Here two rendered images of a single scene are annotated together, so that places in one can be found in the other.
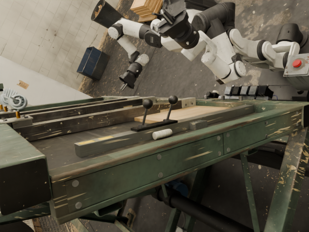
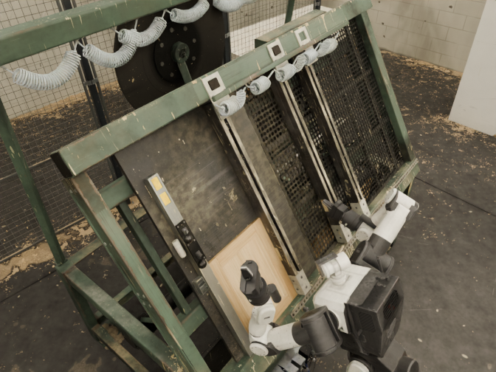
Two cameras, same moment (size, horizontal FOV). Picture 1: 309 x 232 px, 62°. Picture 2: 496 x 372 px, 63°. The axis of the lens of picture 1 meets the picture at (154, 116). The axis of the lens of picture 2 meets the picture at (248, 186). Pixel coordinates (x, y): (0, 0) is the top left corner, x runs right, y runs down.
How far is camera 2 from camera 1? 1.24 m
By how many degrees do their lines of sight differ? 40
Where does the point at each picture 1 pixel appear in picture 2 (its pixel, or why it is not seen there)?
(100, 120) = (244, 182)
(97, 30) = not seen: outside the picture
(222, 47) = (281, 334)
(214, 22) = (303, 332)
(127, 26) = (387, 218)
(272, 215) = (151, 337)
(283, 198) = (159, 351)
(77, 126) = (232, 159)
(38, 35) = not seen: outside the picture
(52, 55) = not seen: outside the picture
